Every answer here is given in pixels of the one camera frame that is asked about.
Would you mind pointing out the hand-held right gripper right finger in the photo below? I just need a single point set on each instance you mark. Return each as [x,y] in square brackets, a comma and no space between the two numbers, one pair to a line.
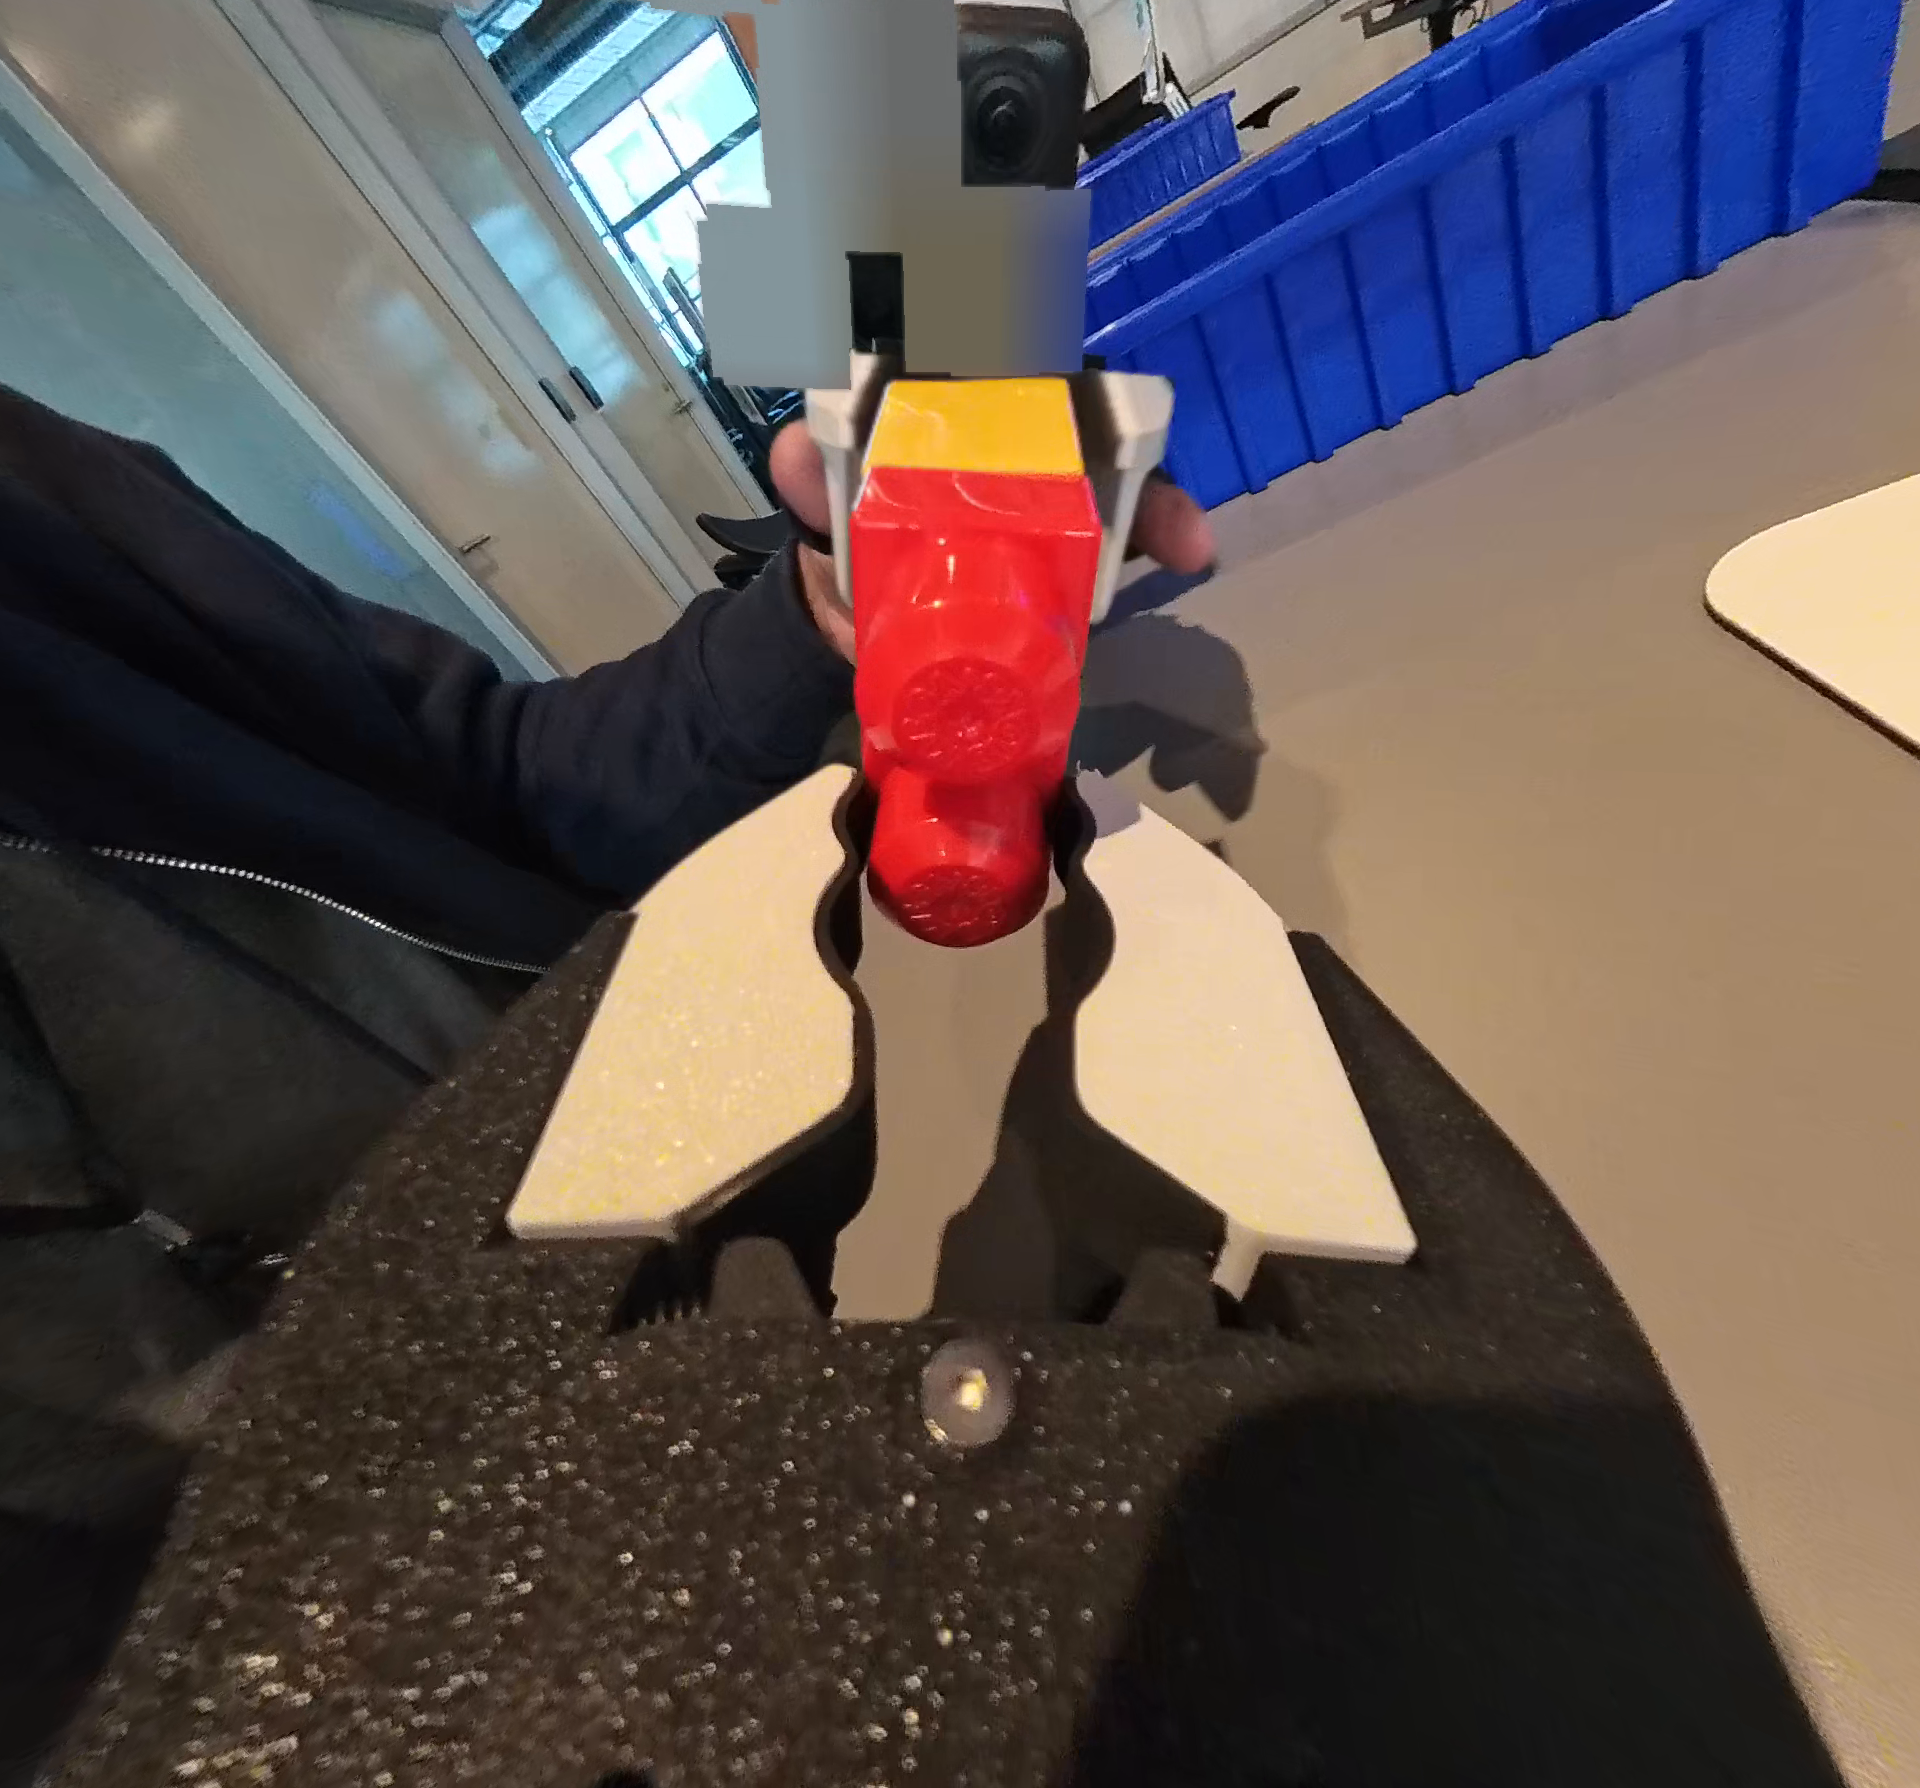
[1230,1053]

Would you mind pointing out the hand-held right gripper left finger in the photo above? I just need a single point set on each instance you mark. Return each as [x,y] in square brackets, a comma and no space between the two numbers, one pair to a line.
[705,1039]

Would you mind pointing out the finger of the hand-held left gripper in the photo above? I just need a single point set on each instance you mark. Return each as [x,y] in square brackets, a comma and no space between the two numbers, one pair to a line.
[843,454]
[1124,423]

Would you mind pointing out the yellow single-stud mega block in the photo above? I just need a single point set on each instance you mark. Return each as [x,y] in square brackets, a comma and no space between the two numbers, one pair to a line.
[975,427]

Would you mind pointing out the red two-stud mega block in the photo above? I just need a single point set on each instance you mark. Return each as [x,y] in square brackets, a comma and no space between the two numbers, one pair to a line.
[968,587]

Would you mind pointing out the blue plastic bin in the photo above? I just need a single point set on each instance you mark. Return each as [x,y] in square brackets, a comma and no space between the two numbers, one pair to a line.
[1500,214]
[1154,162]

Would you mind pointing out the person's left hand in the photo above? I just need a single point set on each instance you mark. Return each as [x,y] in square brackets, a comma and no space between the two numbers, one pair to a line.
[818,587]

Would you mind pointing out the black stool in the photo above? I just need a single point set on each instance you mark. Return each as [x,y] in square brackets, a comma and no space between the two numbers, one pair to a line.
[737,550]

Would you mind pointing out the person's navy jacket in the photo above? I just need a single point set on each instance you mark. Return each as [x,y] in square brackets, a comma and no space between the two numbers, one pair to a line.
[225,1039]

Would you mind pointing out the white framed glass door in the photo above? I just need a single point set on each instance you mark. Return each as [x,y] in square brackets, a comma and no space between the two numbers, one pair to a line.
[299,319]

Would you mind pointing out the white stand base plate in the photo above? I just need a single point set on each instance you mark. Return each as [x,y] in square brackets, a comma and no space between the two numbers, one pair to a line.
[1829,605]

